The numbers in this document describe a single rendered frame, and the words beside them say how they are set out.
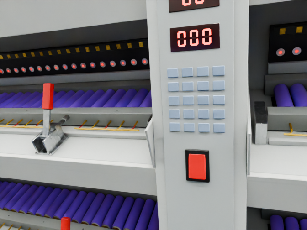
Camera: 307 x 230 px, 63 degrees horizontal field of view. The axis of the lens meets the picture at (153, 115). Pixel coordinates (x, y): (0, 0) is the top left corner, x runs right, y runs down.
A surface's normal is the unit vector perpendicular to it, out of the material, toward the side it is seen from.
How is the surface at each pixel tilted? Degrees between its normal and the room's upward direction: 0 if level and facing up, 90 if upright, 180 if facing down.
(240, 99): 90
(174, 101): 90
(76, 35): 90
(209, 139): 90
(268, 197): 111
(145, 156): 21
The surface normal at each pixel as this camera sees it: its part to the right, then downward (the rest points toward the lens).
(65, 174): -0.29, 0.52
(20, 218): -0.17, -0.85
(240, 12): -0.32, 0.18
